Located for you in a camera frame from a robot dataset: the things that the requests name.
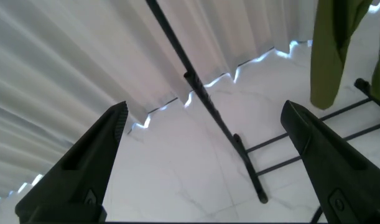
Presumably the black clothes rack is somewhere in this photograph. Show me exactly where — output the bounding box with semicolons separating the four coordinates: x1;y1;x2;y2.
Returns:
145;0;380;223

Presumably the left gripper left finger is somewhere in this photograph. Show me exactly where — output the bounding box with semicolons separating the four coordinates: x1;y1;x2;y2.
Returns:
14;101;129;223

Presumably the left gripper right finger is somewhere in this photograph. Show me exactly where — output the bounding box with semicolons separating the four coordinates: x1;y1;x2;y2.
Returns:
280;100;380;224

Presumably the white curtain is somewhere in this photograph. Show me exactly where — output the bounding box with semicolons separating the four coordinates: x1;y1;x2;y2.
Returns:
0;0;321;208

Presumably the green shirt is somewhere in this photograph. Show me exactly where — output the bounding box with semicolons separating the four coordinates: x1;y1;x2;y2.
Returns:
310;0;380;110

